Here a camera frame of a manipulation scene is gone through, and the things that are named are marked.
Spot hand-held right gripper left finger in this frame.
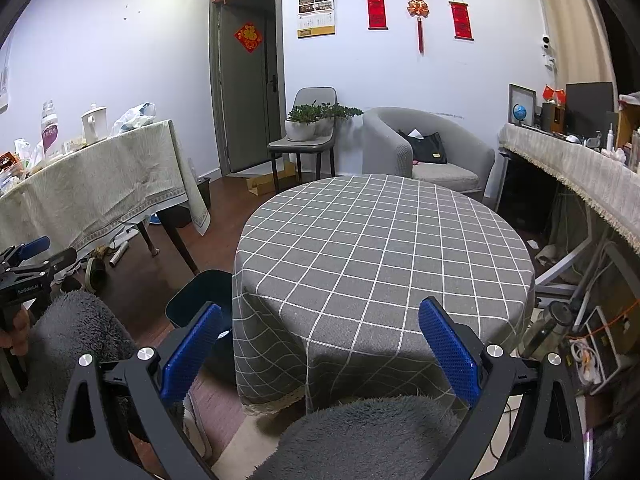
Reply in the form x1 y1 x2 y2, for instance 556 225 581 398
52 301 224 480

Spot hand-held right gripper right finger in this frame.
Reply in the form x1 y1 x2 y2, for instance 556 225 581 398
417 296 586 480

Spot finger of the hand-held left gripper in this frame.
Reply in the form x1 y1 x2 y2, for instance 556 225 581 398
0 236 51 267
10 247 78 281

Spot dark teal trash bin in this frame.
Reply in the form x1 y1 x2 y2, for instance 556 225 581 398
165 269 236 386

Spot person's left hand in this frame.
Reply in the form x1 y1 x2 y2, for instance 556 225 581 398
0 307 34 356

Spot green slipper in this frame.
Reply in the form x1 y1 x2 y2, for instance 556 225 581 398
84 257 108 293

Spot person's left leg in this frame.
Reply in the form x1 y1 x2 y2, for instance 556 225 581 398
0 290 186 480

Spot person's leg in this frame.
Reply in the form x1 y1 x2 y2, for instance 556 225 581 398
0 290 186 480
247 394 473 480

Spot person's white slipper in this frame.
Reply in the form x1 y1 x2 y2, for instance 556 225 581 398
182 392 213 461

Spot beige patterned tablecloth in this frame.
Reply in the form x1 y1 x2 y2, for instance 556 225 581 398
0 119 212 271

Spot clear plastic bags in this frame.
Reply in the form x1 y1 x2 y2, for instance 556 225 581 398
12 137 46 176

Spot dark water bottle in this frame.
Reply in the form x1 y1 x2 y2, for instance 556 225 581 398
520 300 576 356

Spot beige floor mat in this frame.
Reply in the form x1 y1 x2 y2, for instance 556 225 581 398
212 400 308 480

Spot bottle with purple label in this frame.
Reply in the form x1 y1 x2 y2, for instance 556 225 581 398
40 100 61 158

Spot person's right leg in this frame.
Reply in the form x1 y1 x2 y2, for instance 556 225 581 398
247 394 473 480

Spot white kettle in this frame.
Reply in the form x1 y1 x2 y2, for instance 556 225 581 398
81 104 109 143

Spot small black bin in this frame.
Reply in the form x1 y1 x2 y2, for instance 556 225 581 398
195 176 213 211

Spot crumpled plastic bag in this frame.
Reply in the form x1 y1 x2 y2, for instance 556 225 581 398
110 102 157 137

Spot black computer tower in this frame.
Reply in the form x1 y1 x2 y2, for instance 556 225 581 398
497 152 561 233

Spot flat cardboard box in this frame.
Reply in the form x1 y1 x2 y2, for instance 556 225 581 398
247 162 297 197

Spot black bag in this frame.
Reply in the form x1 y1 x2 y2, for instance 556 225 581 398
397 130 448 166

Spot grey armchair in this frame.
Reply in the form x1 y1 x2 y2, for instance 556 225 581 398
362 106 496 203

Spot beige fringed desk cloth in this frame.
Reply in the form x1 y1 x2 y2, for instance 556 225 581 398
497 122 640 253

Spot potted plant white pot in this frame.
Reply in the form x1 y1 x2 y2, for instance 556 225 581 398
285 104 321 142
315 102 364 136

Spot grey door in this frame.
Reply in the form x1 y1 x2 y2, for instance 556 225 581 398
220 0 278 173

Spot brown speaker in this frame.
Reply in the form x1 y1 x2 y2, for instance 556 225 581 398
541 102 566 133

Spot grey dining chair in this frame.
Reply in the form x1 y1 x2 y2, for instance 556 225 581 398
268 87 338 196

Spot black monitor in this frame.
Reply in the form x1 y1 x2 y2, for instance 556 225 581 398
565 81 616 137

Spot brown cardboard box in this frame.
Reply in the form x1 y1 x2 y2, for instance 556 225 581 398
616 105 640 151

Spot red door decoration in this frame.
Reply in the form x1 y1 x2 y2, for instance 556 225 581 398
234 21 263 52

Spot red hanging scroll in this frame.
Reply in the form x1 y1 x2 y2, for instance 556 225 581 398
365 0 388 31
448 0 475 42

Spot beige curtain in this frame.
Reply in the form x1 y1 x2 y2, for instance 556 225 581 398
530 0 616 86

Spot white desk leg frame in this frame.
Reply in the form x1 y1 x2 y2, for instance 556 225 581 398
535 220 616 306

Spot wall paper sheet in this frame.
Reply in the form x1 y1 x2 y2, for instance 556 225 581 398
0 40 13 111

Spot picture frame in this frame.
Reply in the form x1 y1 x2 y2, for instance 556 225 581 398
507 83 537 127

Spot grey door frame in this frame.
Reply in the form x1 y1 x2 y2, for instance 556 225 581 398
209 0 287 181

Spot white security camera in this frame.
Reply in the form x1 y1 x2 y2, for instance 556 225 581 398
539 34 557 71

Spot wall calendar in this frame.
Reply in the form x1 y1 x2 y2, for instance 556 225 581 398
297 0 336 39

